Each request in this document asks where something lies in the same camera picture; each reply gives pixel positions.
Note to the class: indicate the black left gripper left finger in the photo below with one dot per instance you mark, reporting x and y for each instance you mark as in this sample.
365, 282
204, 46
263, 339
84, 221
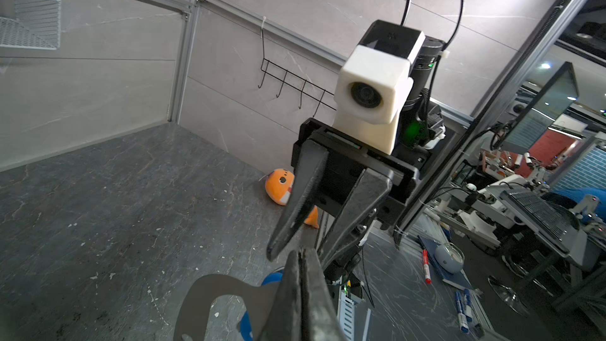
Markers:
284, 320

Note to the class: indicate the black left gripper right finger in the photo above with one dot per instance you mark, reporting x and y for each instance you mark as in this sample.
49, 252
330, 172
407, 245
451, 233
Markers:
319, 319

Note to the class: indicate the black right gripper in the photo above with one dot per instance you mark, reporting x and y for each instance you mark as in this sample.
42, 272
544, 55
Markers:
332, 172

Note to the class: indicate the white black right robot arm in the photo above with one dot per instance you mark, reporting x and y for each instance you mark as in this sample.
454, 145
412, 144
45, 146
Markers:
419, 129

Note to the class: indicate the orange round toy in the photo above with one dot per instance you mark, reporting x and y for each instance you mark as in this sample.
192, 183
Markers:
278, 185

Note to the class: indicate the red marker pen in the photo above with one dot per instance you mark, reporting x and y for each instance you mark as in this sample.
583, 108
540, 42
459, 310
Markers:
427, 272

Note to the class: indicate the blue marker pen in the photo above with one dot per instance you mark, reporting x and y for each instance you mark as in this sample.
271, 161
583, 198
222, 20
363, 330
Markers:
461, 316

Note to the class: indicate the black wire hook rack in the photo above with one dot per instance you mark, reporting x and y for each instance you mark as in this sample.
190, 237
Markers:
302, 85

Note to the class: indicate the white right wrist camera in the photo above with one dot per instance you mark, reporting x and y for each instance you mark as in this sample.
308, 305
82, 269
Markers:
374, 84

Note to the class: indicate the white wire mesh basket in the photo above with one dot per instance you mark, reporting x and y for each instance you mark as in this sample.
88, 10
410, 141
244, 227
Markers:
31, 24

